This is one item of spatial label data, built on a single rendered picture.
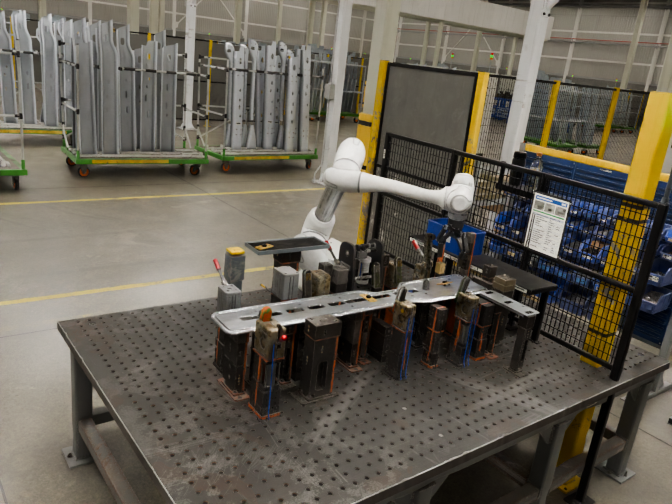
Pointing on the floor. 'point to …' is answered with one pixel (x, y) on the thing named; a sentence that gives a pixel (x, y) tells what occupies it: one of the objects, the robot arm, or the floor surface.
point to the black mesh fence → (554, 266)
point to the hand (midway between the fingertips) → (449, 259)
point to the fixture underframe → (542, 472)
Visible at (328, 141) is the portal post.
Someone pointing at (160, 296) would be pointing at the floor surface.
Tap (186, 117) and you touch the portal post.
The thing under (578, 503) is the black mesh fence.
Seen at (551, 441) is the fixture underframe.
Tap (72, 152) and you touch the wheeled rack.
